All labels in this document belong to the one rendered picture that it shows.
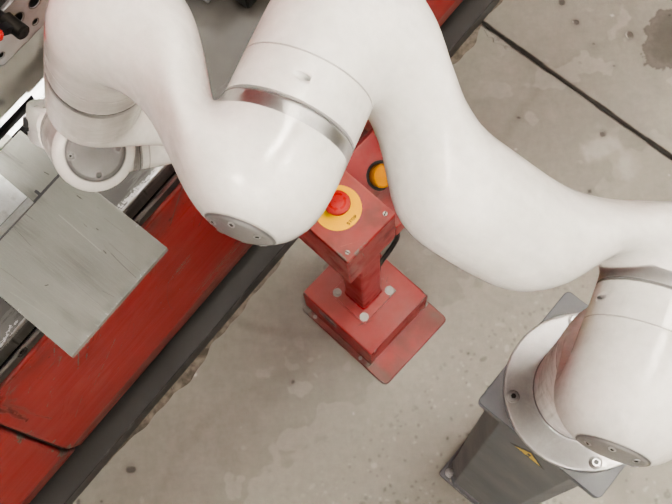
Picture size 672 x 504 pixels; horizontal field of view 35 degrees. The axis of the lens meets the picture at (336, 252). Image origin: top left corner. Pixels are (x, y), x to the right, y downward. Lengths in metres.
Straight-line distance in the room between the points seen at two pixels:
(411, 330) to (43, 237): 1.11
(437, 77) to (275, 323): 1.62
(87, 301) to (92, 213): 0.12
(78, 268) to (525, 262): 0.72
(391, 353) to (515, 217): 1.53
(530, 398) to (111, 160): 0.56
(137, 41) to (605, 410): 0.47
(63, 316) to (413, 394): 1.10
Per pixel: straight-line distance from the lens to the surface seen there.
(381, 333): 2.22
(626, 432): 0.91
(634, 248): 0.90
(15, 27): 1.23
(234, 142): 0.71
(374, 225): 1.59
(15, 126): 1.49
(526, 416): 1.30
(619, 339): 0.91
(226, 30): 1.62
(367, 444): 2.30
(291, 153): 0.71
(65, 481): 2.34
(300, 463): 2.30
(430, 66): 0.77
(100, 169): 1.11
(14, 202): 1.44
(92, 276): 1.38
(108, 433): 2.33
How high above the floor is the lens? 2.29
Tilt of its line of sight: 73 degrees down
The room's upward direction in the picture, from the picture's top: 9 degrees counter-clockwise
